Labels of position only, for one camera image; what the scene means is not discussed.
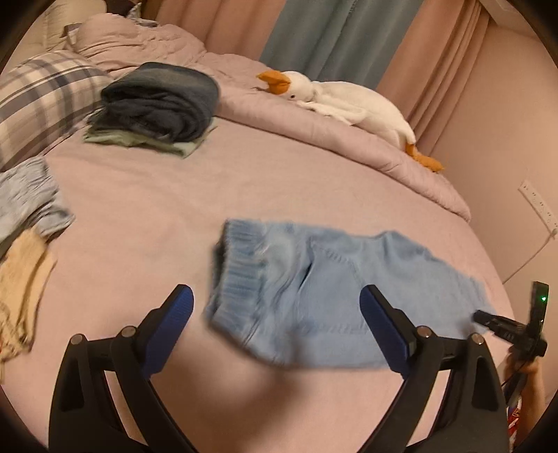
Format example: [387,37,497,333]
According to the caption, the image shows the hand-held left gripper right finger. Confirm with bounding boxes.
[360,284,511,453]

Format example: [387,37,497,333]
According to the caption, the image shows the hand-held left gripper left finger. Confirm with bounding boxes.
[49,284,195,453]

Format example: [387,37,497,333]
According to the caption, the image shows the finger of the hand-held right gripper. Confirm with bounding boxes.
[473,309,526,338]

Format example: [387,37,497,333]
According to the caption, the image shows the light blue denim pants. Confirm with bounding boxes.
[204,219,498,370]

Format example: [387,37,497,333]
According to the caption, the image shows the folded dark grey pants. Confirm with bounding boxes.
[87,62,220,142]

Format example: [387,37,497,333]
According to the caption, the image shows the person's right hand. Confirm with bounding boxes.
[521,361,546,442]

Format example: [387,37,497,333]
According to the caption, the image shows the pink bed sheet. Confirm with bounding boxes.
[0,117,517,453]

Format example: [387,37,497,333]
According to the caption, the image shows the beige garment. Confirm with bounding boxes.
[0,229,58,362]

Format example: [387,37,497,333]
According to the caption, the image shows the folded light green garment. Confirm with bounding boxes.
[83,124,216,160]

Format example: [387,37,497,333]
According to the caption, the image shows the crumpled grey-blue garment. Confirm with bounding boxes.
[0,157,76,258]

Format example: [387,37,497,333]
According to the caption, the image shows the pink duvet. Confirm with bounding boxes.
[76,13,472,224]

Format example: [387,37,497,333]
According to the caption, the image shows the white goose plush toy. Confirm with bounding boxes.
[256,70,444,172]

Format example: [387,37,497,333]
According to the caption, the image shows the plaid pillow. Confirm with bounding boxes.
[0,50,115,172]

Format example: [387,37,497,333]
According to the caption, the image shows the pink curtain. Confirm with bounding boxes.
[154,0,286,59]
[376,0,495,133]

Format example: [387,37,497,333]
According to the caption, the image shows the blue-green curtain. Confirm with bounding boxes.
[259,0,425,83]

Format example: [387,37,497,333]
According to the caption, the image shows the cream pillow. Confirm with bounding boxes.
[26,0,110,49]

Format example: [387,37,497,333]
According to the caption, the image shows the white power cable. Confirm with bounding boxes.
[503,229,558,285]

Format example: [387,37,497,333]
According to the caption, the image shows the white wall power strip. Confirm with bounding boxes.
[518,179,558,230]

